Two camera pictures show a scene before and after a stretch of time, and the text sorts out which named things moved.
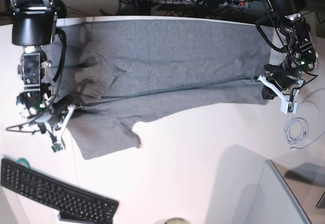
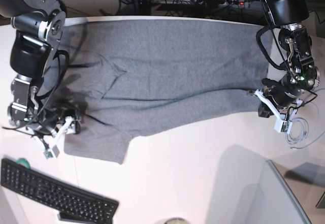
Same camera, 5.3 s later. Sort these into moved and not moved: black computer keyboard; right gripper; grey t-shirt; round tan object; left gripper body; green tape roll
Moved: left gripper body; grey t-shirt; right gripper
Not moved: round tan object; black computer keyboard; green tape roll
